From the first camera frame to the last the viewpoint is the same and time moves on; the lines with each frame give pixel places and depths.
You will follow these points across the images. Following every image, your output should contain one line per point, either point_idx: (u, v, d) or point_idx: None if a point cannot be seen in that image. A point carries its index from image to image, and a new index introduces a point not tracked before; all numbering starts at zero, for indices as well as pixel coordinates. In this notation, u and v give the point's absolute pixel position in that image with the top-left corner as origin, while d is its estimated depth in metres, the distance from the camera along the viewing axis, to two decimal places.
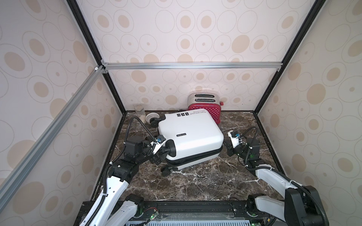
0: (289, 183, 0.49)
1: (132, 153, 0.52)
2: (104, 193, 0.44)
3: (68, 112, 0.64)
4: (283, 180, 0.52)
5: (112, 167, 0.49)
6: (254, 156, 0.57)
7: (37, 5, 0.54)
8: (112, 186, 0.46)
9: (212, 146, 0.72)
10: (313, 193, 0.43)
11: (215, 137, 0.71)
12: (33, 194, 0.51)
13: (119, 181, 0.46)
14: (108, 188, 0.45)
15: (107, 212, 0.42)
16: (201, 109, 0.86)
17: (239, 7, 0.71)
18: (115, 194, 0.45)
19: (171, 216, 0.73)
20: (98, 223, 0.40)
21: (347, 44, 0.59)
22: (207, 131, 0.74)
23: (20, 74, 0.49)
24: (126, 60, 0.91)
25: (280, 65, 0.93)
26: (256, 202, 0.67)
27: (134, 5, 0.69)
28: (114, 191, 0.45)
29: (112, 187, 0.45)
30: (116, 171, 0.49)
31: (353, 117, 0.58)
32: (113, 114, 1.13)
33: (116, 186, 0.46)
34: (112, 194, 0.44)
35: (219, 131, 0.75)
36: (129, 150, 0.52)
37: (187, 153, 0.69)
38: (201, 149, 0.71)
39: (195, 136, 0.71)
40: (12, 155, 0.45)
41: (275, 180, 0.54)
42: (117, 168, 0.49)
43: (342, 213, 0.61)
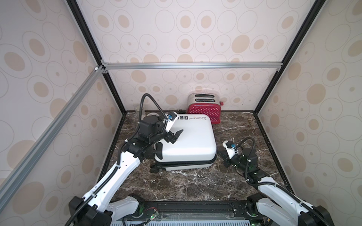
0: (300, 205, 0.46)
1: (145, 133, 0.52)
2: (117, 165, 0.46)
3: (68, 112, 0.64)
4: (292, 200, 0.49)
5: (126, 145, 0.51)
6: (253, 167, 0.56)
7: (37, 5, 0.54)
8: (125, 159, 0.47)
9: (202, 156, 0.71)
10: (324, 214, 0.42)
11: (208, 148, 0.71)
12: (33, 194, 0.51)
13: (133, 157, 0.48)
14: (120, 161, 0.47)
15: (118, 182, 0.44)
16: (202, 115, 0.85)
17: (239, 7, 0.71)
18: (127, 168, 0.46)
19: (171, 216, 0.73)
20: (108, 190, 0.41)
21: (347, 43, 0.59)
22: (201, 140, 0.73)
23: (19, 74, 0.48)
24: (125, 60, 0.91)
25: (279, 65, 0.93)
26: (259, 207, 0.65)
27: (133, 5, 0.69)
28: (127, 165, 0.46)
29: (125, 161, 0.47)
30: (129, 149, 0.50)
31: (353, 117, 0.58)
32: (113, 114, 1.13)
33: (130, 161, 0.47)
34: (124, 167, 0.45)
35: (215, 142, 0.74)
36: (143, 131, 0.53)
37: (175, 159, 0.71)
38: (190, 157, 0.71)
39: (187, 143, 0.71)
40: (11, 155, 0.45)
41: (283, 199, 0.50)
42: (131, 145, 0.50)
43: (342, 213, 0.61)
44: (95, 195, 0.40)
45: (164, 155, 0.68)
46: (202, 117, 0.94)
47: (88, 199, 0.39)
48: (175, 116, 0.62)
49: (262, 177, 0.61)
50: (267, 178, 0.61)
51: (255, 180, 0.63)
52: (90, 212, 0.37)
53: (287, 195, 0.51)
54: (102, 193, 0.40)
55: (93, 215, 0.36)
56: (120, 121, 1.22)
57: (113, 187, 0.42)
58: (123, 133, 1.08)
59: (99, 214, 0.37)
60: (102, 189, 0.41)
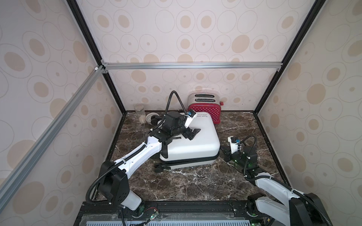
0: (292, 193, 0.48)
1: (168, 125, 0.60)
2: (145, 144, 0.52)
3: (68, 112, 0.64)
4: (284, 189, 0.51)
5: (152, 132, 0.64)
6: (252, 164, 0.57)
7: (37, 5, 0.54)
8: (151, 142, 0.53)
9: (208, 152, 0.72)
10: (316, 201, 0.43)
11: (212, 144, 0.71)
12: (33, 194, 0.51)
13: (157, 141, 0.54)
14: (148, 142, 0.53)
15: (141, 159, 0.48)
16: (203, 113, 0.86)
17: (239, 7, 0.71)
18: (152, 149, 0.52)
19: (171, 216, 0.73)
20: (135, 161, 0.46)
21: (347, 44, 0.59)
22: (203, 137, 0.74)
23: (19, 74, 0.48)
24: (125, 60, 0.91)
25: (279, 65, 0.93)
26: (257, 204, 0.67)
27: (134, 5, 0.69)
28: (152, 146, 0.52)
29: (151, 143, 0.53)
30: (154, 134, 0.57)
31: (353, 117, 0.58)
32: (113, 114, 1.13)
33: (155, 143, 0.53)
34: (150, 147, 0.52)
35: (218, 138, 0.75)
36: (167, 123, 0.60)
37: (180, 157, 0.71)
38: (194, 154, 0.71)
39: (192, 141, 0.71)
40: (12, 155, 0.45)
41: (277, 189, 0.53)
42: (157, 133, 0.58)
43: (342, 213, 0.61)
44: (125, 162, 0.45)
45: (169, 154, 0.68)
46: (204, 115, 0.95)
47: (119, 163, 0.45)
48: (193, 112, 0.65)
49: (259, 173, 0.64)
50: (263, 173, 0.64)
51: (252, 175, 0.65)
52: (119, 173, 0.42)
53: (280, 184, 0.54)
54: (130, 162, 0.46)
55: (121, 177, 0.41)
56: (120, 121, 1.22)
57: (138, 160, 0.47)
58: (123, 133, 1.08)
59: (124, 179, 0.41)
60: (130, 160, 0.46)
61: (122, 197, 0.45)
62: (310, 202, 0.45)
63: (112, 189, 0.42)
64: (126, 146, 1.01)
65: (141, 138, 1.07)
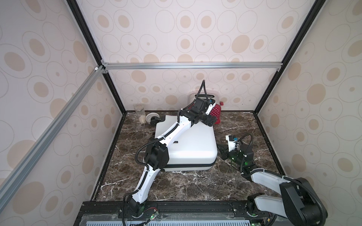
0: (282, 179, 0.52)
1: (198, 107, 0.71)
2: (177, 122, 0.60)
3: (68, 112, 0.64)
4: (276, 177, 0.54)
5: (182, 111, 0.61)
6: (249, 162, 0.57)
7: (37, 5, 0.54)
8: (182, 120, 0.64)
9: (204, 160, 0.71)
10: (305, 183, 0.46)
11: (210, 151, 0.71)
12: (33, 194, 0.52)
13: (188, 120, 0.64)
14: (180, 121, 0.64)
15: (176, 135, 0.60)
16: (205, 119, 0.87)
17: (239, 7, 0.71)
18: (184, 127, 0.62)
19: (171, 216, 0.73)
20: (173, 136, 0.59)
21: (347, 44, 0.59)
22: (202, 143, 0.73)
23: (20, 74, 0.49)
24: (126, 60, 0.91)
25: (279, 65, 0.93)
26: (256, 202, 0.67)
27: (134, 5, 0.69)
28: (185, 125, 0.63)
29: (183, 121, 0.64)
30: (185, 114, 0.66)
31: (353, 117, 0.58)
32: (113, 114, 1.13)
33: (186, 122, 0.64)
34: (182, 125, 0.62)
35: (216, 146, 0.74)
36: (197, 104, 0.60)
37: (176, 161, 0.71)
38: (191, 160, 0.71)
39: (188, 146, 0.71)
40: (12, 155, 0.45)
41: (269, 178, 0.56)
42: (185, 113, 0.67)
43: (342, 213, 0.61)
44: (165, 137, 0.58)
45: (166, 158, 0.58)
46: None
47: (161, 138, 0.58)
48: (214, 101, 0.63)
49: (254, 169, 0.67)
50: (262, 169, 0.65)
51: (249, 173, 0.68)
52: (162, 147, 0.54)
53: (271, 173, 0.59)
54: (169, 138, 0.58)
55: (164, 149, 0.55)
56: (120, 121, 1.22)
57: (175, 137, 0.59)
58: (123, 133, 1.08)
59: (166, 151, 0.54)
60: (168, 135, 0.59)
61: (165, 163, 0.60)
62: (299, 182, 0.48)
63: (158, 158, 0.59)
64: (126, 146, 1.01)
65: (141, 138, 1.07)
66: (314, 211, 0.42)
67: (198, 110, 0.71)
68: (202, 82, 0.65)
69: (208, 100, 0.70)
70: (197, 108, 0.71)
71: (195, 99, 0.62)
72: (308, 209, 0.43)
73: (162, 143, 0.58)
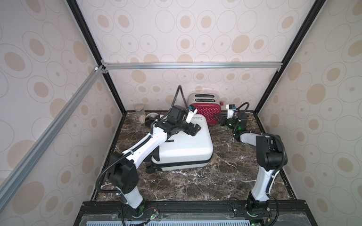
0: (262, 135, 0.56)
1: (175, 117, 0.62)
2: (151, 134, 0.54)
3: (68, 113, 0.65)
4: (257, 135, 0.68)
5: (157, 123, 0.58)
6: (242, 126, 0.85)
7: (37, 5, 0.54)
8: (156, 132, 0.54)
9: (200, 157, 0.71)
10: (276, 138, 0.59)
11: (205, 147, 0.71)
12: (33, 194, 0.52)
13: (163, 132, 0.55)
14: (153, 133, 0.54)
15: (149, 149, 0.51)
16: (199, 115, 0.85)
17: (239, 7, 0.71)
18: (157, 139, 0.53)
19: (171, 216, 0.73)
20: (143, 151, 0.48)
21: (348, 43, 0.58)
22: (197, 141, 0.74)
23: (20, 74, 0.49)
24: (126, 60, 0.91)
25: (279, 65, 0.93)
26: (255, 194, 0.68)
27: (133, 5, 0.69)
28: (158, 136, 0.53)
29: (156, 133, 0.54)
30: (160, 125, 0.57)
31: (353, 117, 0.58)
32: (113, 114, 1.13)
33: (161, 133, 0.54)
34: (156, 137, 0.53)
35: (210, 142, 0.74)
36: (173, 114, 0.62)
37: (172, 160, 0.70)
38: (187, 157, 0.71)
39: (185, 144, 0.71)
40: (12, 155, 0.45)
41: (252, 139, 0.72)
42: (160, 124, 0.58)
43: (342, 213, 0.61)
44: (133, 152, 0.47)
45: (161, 157, 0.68)
46: (198, 117, 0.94)
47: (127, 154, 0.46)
48: (194, 108, 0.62)
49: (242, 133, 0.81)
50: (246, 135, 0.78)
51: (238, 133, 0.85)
52: (128, 165, 0.43)
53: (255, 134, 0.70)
54: (138, 152, 0.47)
55: (130, 167, 0.43)
56: (120, 121, 1.22)
57: (145, 152, 0.49)
58: (123, 133, 1.08)
59: (133, 169, 0.43)
60: (138, 150, 0.48)
61: (133, 187, 0.48)
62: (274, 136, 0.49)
63: (122, 179, 0.44)
64: (126, 146, 1.01)
65: (141, 138, 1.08)
66: (278, 156, 0.55)
67: (175, 119, 0.62)
68: (178, 86, 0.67)
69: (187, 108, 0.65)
70: (174, 118, 0.62)
71: (170, 109, 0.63)
72: (272, 155, 0.55)
73: (129, 160, 0.45)
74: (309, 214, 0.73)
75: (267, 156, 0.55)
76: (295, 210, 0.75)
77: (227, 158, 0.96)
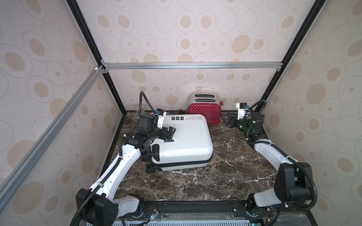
0: (286, 158, 0.50)
1: (145, 127, 0.56)
2: (120, 156, 0.48)
3: (68, 113, 0.65)
4: (280, 155, 0.53)
5: (126, 138, 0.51)
6: (256, 130, 0.70)
7: (37, 5, 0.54)
8: (126, 151, 0.49)
9: (200, 157, 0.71)
10: (307, 168, 0.45)
11: (205, 147, 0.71)
12: (33, 194, 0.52)
13: (134, 149, 0.50)
14: (123, 152, 0.49)
15: (120, 174, 0.44)
16: (199, 115, 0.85)
17: (238, 7, 0.71)
18: (130, 159, 0.48)
19: (171, 216, 0.73)
20: (114, 180, 0.42)
21: (348, 43, 0.58)
22: (197, 141, 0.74)
23: (20, 74, 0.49)
24: (126, 60, 0.91)
25: (279, 65, 0.93)
26: (256, 199, 0.68)
27: (134, 5, 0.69)
28: (129, 156, 0.48)
29: (127, 153, 0.49)
30: (129, 141, 0.52)
31: (353, 117, 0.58)
32: (113, 114, 1.13)
33: (133, 151, 0.49)
34: (127, 158, 0.47)
35: (211, 142, 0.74)
36: (142, 125, 0.56)
37: (173, 160, 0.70)
38: (187, 157, 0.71)
39: (185, 144, 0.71)
40: (12, 155, 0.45)
41: (273, 156, 0.56)
42: (130, 139, 0.52)
43: (342, 213, 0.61)
44: (102, 184, 0.41)
45: (161, 157, 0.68)
46: (198, 117, 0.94)
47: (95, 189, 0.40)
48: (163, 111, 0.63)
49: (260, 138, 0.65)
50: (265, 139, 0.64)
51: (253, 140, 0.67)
52: (100, 200, 0.38)
53: (277, 150, 0.55)
54: (109, 182, 0.42)
55: (102, 202, 0.38)
56: (120, 121, 1.22)
57: (117, 178, 0.43)
58: (123, 133, 1.08)
59: (108, 202, 0.38)
60: (108, 180, 0.42)
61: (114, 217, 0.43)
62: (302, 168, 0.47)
63: (97, 218, 0.39)
64: None
65: None
66: (305, 191, 0.44)
67: (146, 130, 0.57)
68: (141, 93, 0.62)
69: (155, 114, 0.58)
70: (144, 128, 0.57)
71: (138, 119, 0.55)
72: (297, 188, 0.44)
73: (100, 195, 0.39)
74: (309, 214, 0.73)
75: (291, 189, 0.44)
76: (295, 210, 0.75)
77: (227, 158, 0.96)
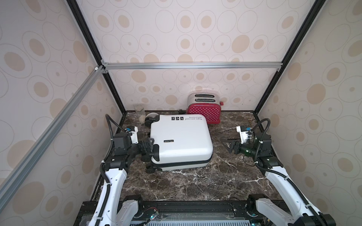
0: (306, 207, 0.43)
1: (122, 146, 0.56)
2: (108, 182, 0.47)
3: (68, 113, 0.65)
4: (298, 198, 0.45)
5: (106, 165, 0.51)
6: (265, 151, 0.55)
7: (37, 5, 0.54)
8: (113, 175, 0.48)
9: (199, 157, 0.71)
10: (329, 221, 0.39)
11: (205, 147, 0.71)
12: (33, 194, 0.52)
13: (119, 170, 0.49)
14: (110, 178, 0.47)
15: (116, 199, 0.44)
16: (197, 115, 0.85)
17: (238, 7, 0.71)
18: (119, 182, 0.47)
19: (171, 216, 0.73)
20: (111, 208, 0.41)
21: (348, 43, 0.58)
22: (197, 141, 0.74)
23: (19, 74, 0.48)
24: (126, 60, 0.91)
25: (280, 65, 0.93)
26: (257, 205, 0.67)
27: (134, 5, 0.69)
28: (118, 180, 0.47)
29: (113, 177, 0.48)
30: (111, 165, 0.50)
31: (353, 117, 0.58)
32: (113, 114, 1.13)
33: (119, 173, 0.48)
34: (116, 182, 0.47)
35: (210, 142, 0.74)
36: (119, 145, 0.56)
37: (172, 160, 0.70)
38: (187, 158, 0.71)
39: (185, 144, 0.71)
40: (12, 154, 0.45)
41: (289, 196, 0.47)
42: (111, 163, 0.51)
43: (342, 213, 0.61)
44: (102, 217, 0.40)
45: (160, 157, 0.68)
46: (198, 117, 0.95)
47: None
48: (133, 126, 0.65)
49: (273, 165, 0.56)
50: (280, 168, 0.55)
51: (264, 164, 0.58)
52: None
53: (296, 192, 0.47)
54: (107, 212, 0.41)
55: None
56: (120, 121, 1.22)
57: (114, 204, 0.43)
58: None
59: None
60: (106, 209, 0.41)
61: None
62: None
63: None
64: None
65: (141, 137, 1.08)
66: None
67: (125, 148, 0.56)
68: (107, 117, 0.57)
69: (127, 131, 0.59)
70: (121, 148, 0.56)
71: (112, 141, 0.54)
72: None
73: None
74: None
75: None
76: None
77: (227, 158, 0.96)
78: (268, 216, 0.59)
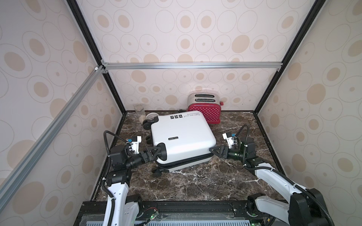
0: (293, 187, 0.47)
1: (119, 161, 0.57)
2: (112, 196, 0.49)
3: (68, 112, 0.64)
4: (286, 182, 0.50)
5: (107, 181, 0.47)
6: (250, 154, 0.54)
7: (37, 5, 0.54)
8: (117, 189, 0.50)
9: (204, 149, 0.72)
10: (318, 197, 0.42)
11: (209, 139, 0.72)
12: (33, 194, 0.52)
13: (121, 184, 0.52)
14: (113, 192, 0.49)
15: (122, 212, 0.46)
16: (195, 111, 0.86)
17: (238, 7, 0.71)
18: (123, 196, 0.49)
19: (171, 216, 0.73)
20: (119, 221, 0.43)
21: (348, 43, 0.58)
22: (200, 134, 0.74)
23: (20, 74, 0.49)
24: (126, 60, 0.91)
25: (279, 65, 0.93)
26: (257, 204, 0.67)
27: (134, 5, 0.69)
28: (121, 193, 0.49)
29: (117, 190, 0.50)
30: (113, 181, 0.53)
31: (353, 117, 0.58)
32: (114, 114, 1.14)
33: (121, 187, 0.51)
34: (119, 195, 0.49)
35: (212, 133, 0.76)
36: (116, 160, 0.56)
37: (178, 157, 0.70)
38: (193, 152, 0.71)
39: (188, 139, 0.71)
40: (11, 155, 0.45)
41: (277, 182, 0.52)
42: (113, 178, 0.53)
43: (342, 213, 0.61)
44: None
45: (169, 155, 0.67)
46: (195, 113, 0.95)
47: None
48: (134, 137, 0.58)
49: (259, 163, 0.62)
50: (266, 164, 0.61)
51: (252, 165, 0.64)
52: None
53: (281, 177, 0.53)
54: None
55: None
56: (120, 121, 1.22)
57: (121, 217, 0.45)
58: (123, 133, 1.08)
59: None
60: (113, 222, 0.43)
61: None
62: (315, 200, 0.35)
63: None
64: None
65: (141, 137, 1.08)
66: (322, 222, 0.41)
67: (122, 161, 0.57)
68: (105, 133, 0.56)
69: (127, 143, 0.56)
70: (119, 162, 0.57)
71: (109, 157, 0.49)
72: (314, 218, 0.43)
73: None
74: None
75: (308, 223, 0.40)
76: None
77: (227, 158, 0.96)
78: (270, 213, 0.59)
